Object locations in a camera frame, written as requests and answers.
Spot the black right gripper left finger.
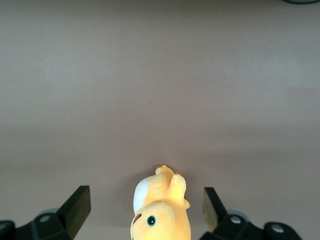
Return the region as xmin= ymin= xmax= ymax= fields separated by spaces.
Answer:
xmin=0 ymin=185 xmax=91 ymax=240

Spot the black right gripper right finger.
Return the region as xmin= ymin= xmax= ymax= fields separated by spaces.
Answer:
xmin=201 ymin=187 xmax=305 ymax=240

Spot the yellow plush toy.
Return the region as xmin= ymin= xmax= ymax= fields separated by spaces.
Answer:
xmin=129 ymin=164 xmax=192 ymax=240

